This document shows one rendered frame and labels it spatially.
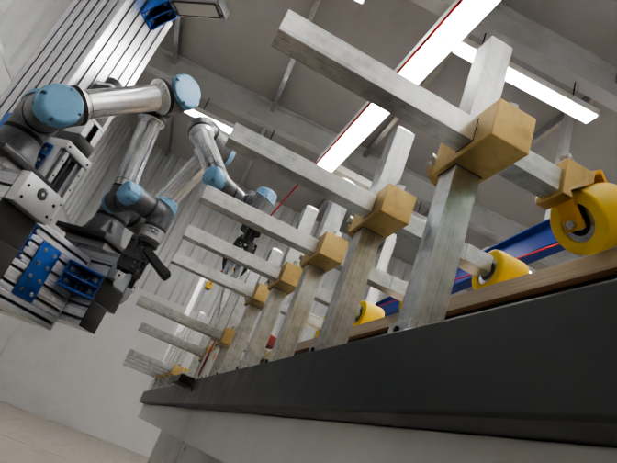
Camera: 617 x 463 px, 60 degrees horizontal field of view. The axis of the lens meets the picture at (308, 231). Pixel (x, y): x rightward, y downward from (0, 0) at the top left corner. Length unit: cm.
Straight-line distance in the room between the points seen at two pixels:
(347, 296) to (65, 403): 883
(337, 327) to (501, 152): 35
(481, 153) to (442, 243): 11
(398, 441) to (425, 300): 14
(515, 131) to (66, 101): 128
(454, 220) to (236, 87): 737
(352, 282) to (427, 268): 25
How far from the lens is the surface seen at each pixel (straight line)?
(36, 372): 962
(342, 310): 80
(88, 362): 953
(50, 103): 163
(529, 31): 583
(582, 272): 73
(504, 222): 870
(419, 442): 51
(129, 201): 172
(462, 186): 64
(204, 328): 172
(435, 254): 59
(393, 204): 80
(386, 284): 109
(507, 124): 61
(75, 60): 216
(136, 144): 190
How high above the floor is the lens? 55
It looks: 24 degrees up
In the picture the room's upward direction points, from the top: 21 degrees clockwise
